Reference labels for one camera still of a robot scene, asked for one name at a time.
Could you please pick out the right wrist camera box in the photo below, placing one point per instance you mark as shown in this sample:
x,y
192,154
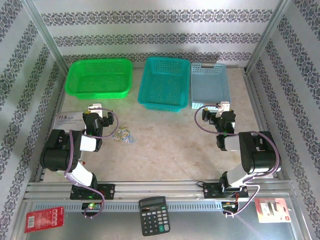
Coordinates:
x,y
225,107

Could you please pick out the aluminium side rail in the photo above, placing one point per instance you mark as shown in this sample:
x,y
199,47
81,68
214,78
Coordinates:
x,y
61,100
255,100

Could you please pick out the red package with USB stick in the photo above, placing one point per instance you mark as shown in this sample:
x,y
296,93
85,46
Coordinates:
x,y
272,210

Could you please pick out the black calculator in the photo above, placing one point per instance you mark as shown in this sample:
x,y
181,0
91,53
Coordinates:
x,y
153,217

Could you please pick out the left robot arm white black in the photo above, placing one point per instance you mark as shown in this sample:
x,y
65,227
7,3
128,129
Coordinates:
x,y
87,143

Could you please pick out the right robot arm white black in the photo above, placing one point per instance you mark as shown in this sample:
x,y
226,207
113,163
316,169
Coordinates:
x,y
232,143

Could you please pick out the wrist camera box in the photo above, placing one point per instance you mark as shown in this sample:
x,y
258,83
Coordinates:
x,y
96,106
225,107

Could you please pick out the red card package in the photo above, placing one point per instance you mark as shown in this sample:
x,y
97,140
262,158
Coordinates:
x,y
42,220

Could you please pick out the circuit board with LED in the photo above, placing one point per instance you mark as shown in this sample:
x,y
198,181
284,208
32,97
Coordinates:
x,y
92,206
230,205

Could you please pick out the green plastic basket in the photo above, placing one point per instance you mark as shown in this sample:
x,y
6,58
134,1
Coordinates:
x,y
97,80

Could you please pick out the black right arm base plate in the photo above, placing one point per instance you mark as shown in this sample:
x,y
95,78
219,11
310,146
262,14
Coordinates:
x,y
211,191

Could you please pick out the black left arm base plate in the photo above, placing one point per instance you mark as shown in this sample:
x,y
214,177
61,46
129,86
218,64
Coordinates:
x,y
108,191

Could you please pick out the grey cover book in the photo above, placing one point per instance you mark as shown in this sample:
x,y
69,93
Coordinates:
x,y
67,120

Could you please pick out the light blue plastic basket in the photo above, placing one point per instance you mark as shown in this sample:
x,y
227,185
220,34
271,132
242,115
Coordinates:
x,y
208,85

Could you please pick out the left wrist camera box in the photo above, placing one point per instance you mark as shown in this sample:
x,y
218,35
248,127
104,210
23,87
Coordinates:
x,y
96,106

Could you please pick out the teal plastic basket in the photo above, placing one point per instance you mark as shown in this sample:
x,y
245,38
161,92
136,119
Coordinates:
x,y
162,85

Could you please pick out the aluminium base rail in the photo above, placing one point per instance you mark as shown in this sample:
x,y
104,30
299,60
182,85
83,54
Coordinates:
x,y
162,187

